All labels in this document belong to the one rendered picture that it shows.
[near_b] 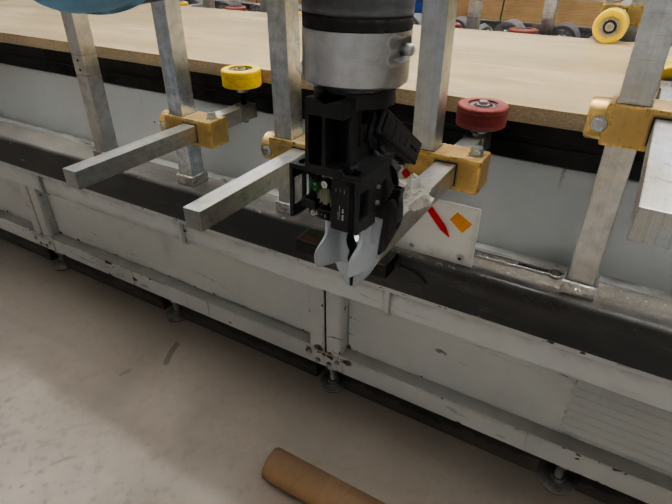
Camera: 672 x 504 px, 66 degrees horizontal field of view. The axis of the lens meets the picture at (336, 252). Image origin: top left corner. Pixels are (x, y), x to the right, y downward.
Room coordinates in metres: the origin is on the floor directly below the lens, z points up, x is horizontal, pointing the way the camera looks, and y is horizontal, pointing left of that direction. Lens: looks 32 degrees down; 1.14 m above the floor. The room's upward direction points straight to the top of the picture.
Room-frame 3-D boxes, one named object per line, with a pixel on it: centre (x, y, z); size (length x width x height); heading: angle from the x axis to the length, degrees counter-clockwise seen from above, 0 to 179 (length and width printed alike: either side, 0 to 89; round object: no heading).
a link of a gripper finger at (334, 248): (0.45, 0.00, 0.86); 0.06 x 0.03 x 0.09; 149
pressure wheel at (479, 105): (0.82, -0.24, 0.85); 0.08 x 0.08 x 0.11
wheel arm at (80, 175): (0.91, 0.29, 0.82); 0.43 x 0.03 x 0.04; 150
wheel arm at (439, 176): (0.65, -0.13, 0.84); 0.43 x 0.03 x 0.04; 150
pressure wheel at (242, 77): (1.08, 0.19, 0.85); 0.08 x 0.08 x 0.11
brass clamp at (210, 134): (0.97, 0.28, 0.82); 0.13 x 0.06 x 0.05; 60
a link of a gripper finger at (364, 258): (0.43, -0.02, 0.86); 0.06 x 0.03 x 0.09; 149
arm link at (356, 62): (0.45, -0.02, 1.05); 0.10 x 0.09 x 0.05; 59
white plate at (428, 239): (0.72, -0.10, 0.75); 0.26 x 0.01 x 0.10; 60
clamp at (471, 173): (0.72, -0.16, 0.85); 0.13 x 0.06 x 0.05; 60
